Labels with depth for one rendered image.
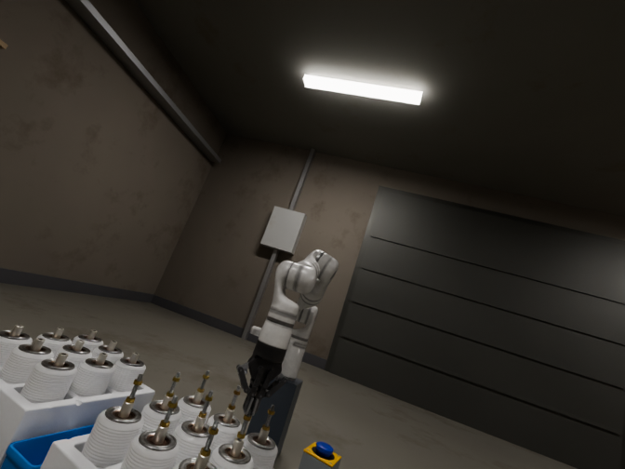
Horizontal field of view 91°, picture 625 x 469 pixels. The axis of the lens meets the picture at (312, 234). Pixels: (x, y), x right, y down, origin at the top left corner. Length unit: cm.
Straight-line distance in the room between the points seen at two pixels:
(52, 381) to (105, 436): 28
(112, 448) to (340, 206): 395
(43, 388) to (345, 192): 399
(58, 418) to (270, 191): 404
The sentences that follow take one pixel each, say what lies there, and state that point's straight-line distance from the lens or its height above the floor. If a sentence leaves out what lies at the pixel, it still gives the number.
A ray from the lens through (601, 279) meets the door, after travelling 492.
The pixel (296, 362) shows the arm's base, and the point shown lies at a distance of 144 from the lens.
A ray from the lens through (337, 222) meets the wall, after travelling 435.
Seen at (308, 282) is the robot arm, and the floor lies 66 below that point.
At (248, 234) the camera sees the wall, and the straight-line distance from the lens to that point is 460.
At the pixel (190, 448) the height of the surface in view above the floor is 23.
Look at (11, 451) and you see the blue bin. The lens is 104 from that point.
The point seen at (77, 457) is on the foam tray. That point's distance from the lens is 90.
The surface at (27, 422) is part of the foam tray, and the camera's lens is 107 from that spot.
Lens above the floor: 60
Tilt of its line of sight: 14 degrees up
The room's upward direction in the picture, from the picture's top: 19 degrees clockwise
